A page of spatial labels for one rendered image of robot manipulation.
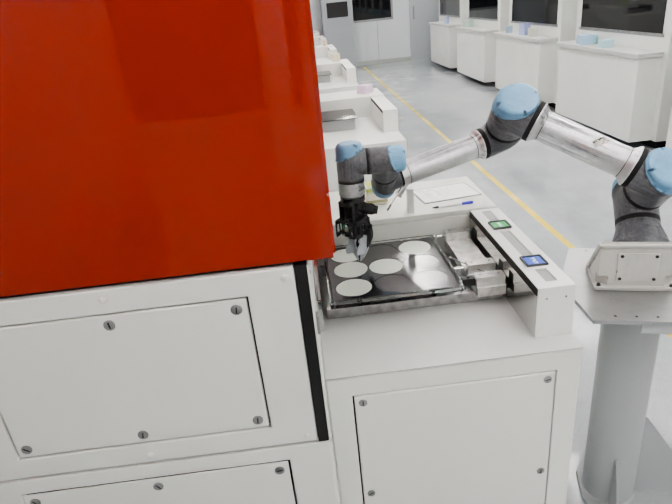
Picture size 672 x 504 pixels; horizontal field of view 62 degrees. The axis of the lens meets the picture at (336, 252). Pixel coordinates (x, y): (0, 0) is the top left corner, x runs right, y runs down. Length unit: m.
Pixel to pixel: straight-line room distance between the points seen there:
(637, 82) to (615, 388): 4.50
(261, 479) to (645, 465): 1.39
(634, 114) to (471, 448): 4.96
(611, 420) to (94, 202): 1.62
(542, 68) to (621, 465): 6.51
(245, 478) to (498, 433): 0.66
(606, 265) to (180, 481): 1.22
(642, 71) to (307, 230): 5.36
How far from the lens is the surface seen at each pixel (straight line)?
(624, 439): 2.06
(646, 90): 6.19
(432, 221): 1.88
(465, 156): 1.74
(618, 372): 1.90
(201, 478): 1.28
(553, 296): 1.45
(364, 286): 1.57
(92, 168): 0.97
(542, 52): 8.07
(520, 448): 1.62
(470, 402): 1.47
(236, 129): 0.91
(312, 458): 1.24
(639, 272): 1.74
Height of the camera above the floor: 1.64
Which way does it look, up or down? 24 degrees down
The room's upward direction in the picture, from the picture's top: 6 degrees counter-clockwise
